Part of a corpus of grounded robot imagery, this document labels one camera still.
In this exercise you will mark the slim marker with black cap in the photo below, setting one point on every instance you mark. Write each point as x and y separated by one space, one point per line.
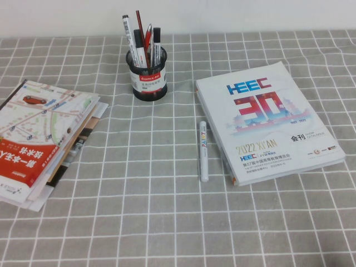
157 34

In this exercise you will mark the silver ballpoint pen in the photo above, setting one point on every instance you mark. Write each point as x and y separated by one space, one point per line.
152 47

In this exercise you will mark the white HEEC catalogue book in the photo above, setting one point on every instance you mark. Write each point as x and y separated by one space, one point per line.
278 133

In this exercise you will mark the red ballpoint pen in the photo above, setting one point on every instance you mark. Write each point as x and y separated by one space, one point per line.
148 39

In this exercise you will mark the map and red cover book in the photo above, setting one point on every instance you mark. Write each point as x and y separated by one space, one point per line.
33 116

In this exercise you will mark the whiteboard marker with black cap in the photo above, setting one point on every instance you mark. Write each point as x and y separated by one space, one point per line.
127 30

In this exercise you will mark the black mesh pen holder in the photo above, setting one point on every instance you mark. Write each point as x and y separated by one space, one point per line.
150 91

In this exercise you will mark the white marker with black cap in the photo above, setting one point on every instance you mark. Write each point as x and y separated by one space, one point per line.
138 41

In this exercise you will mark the white paint marker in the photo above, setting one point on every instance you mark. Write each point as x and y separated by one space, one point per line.
203 150

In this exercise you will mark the white brochure stack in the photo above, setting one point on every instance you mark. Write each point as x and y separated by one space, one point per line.
36 200

